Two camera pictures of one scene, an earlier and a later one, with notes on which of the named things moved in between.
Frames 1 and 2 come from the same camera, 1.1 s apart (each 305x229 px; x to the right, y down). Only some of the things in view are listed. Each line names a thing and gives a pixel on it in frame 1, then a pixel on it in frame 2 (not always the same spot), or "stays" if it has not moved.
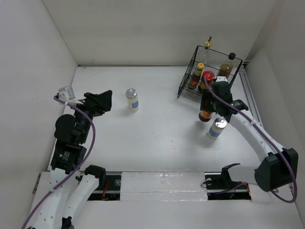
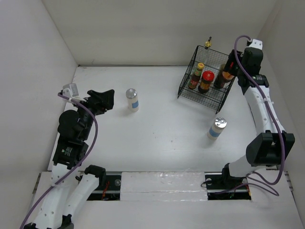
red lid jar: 210,76 stays
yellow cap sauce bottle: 193,83 stays
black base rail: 109,188 stays
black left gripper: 99,103 stays
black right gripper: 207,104 to 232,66
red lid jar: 204,116 to 226,75
